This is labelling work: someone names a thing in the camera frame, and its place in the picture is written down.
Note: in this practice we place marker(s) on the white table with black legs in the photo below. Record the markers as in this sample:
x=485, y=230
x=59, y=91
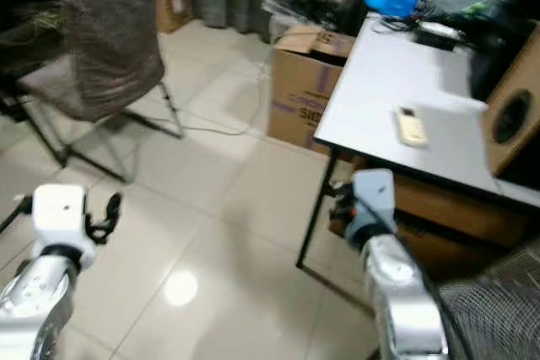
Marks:
x=405, y=65

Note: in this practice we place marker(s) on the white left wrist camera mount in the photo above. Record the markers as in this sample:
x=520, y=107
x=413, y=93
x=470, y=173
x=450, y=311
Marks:
x=57, y=212

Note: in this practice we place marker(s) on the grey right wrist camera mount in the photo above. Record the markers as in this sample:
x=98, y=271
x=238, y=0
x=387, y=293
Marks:
x=373, y=204

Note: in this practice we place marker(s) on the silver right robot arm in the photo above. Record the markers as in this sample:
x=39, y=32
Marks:
x=405, y=292

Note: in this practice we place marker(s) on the low brown cardboard box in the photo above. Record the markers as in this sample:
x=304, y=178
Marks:
x=447, y=208

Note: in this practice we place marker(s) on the brown fabric chair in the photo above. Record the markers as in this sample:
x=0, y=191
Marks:
x=114, y=40

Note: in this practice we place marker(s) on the grey mesh chair back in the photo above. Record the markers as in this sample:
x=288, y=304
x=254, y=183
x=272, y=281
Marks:
x=494, y=309

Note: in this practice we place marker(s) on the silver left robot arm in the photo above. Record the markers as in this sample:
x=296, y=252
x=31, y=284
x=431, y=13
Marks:
x=34, y=301

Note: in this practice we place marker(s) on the wooden speaker box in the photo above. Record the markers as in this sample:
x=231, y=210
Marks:
x=510, y=115

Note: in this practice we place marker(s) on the black bulky object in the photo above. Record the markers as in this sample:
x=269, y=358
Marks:
x=506, y=40

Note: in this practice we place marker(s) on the purple printed cardboard box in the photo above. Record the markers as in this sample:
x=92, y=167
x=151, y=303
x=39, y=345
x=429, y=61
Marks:
x=304, y=90

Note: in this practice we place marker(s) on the white remote control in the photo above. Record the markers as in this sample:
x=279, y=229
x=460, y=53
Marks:
x=411, y=126

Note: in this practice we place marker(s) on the small white flat device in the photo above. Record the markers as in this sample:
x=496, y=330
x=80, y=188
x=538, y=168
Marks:
x=439, y=29

